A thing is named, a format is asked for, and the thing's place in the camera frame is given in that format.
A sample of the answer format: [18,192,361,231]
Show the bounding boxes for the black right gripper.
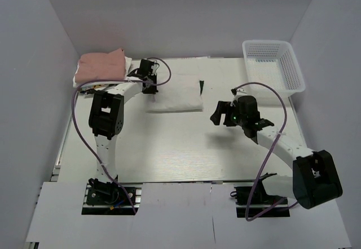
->
[210,101,246,127]

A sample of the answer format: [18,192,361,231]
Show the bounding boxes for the white and green t-shirt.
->
[145,74,204,113]

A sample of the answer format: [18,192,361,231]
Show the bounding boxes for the pink t-shirt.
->
[75,49,126,84]

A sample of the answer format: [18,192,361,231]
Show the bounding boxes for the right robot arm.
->
[210,95,343,209]

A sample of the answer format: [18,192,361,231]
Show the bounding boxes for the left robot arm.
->
[89,59,159,204]

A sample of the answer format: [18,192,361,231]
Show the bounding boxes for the white folded t-shirt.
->
[72,57,132,88]

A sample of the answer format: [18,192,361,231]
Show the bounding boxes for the printed folded t-shirt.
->
[79,84,114,95]

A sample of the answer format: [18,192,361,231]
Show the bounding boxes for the white plastic basket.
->
[242,40,305,98]

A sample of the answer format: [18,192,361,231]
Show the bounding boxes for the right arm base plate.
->
[230,186,290,218]

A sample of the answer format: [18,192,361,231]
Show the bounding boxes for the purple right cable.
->
[230,82,300,222]

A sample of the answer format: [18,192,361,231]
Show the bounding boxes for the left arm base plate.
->
[81,184,142,216]

